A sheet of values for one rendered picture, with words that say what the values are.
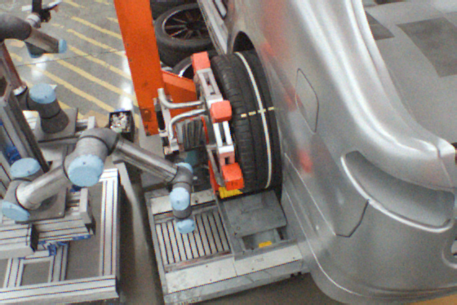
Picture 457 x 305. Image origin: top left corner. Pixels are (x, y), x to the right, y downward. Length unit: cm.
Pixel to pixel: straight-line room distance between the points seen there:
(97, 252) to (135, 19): 127
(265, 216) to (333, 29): 154
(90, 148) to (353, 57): 93
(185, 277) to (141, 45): 126
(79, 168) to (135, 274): 128
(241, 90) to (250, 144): 23
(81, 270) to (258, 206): 104
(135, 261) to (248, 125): 127
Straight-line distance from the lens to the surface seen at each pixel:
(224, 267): 263
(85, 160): 161
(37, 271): 272
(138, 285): 273
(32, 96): 235
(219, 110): 185
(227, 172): 196
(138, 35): 229
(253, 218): 262
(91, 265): 263
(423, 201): 129
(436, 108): 228
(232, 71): 198
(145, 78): 243
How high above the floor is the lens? 237
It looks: 47 degrees down
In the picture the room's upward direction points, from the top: 4 degrees counter-clockwise
